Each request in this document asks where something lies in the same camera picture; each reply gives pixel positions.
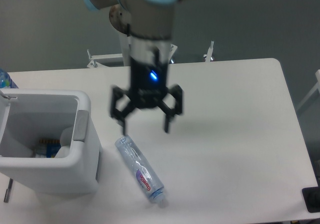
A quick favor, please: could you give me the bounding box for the blue bottle at edge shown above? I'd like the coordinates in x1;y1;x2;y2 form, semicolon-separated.
0;69;18;88

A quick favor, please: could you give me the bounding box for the clear plastic water bottle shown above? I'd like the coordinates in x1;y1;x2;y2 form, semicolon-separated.
115;135;168;208

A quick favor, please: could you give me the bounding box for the blue trash inside can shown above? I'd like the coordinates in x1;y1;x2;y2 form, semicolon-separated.
32;139;61;158

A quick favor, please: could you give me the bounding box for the dark metal tool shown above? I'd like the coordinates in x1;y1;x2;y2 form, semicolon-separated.
3;178;14;203

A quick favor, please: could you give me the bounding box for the white frame at right edge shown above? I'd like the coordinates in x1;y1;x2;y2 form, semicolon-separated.
296;70;320;115

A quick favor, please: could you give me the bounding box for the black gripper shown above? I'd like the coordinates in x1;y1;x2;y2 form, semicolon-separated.
109;56;185;136

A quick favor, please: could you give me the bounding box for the white trash can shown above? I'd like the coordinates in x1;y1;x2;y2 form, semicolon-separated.
0;88;103;194

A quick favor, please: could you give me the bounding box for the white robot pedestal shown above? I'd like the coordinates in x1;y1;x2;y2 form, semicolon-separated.
109;4;131;66

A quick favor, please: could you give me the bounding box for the black object at table corner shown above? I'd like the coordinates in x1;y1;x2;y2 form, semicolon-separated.
302;187;320;213

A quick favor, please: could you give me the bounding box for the clear plastic wrapper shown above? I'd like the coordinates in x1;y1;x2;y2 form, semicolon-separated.
55;126;73;158

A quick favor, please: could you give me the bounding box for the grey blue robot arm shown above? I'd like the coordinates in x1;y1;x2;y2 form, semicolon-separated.
83;0;184;132

